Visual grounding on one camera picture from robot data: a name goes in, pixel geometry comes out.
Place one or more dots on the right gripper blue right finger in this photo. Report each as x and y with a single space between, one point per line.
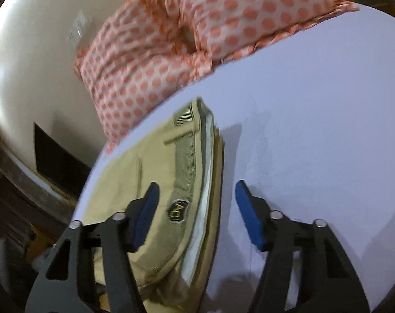
329 282

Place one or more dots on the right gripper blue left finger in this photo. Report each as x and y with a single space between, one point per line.
66 282

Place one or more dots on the khaki pants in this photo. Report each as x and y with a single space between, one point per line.
183 156

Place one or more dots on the white bed mattress sheet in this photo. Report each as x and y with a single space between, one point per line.
309 124

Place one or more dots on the left polka dot pillow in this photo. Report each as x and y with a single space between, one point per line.
137 60

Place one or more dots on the polka dot pillow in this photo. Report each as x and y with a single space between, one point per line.
231 29
137 60

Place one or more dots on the right polka dot pillow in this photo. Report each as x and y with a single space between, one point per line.
231 29

